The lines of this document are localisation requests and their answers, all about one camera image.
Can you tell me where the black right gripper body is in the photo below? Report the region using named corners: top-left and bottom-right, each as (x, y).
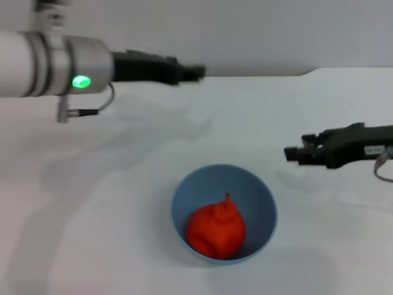
top-left (319, 122), bottom-right (393, 170)

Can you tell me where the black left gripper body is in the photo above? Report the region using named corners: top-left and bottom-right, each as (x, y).
top-left (111, 49), bottom-right (181, 86)

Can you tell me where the blue ceramic bowl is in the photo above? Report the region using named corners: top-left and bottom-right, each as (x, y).
top-left (170, 163), bottom-right (279, 266)

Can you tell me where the orange toy fruit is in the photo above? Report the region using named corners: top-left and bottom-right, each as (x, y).
top-left (185, 192), bottom-right (247, 261)

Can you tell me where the right arm connector cable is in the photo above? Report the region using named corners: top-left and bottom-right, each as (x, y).
top-left (372, 146), bottom-right (393, 183)

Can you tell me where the arm connector cable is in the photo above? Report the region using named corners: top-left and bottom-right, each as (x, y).
top-left (56, 81), bottom-right (116, 124)
top-left (372, 146), bottom-right (393, 183)

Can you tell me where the left arm connector cable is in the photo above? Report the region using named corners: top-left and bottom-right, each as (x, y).
top-left (56, 81), bottom-right (116, 124)

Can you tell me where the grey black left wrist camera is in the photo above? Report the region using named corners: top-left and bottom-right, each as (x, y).
top-left (30, 0), bottom-right (67, 35)

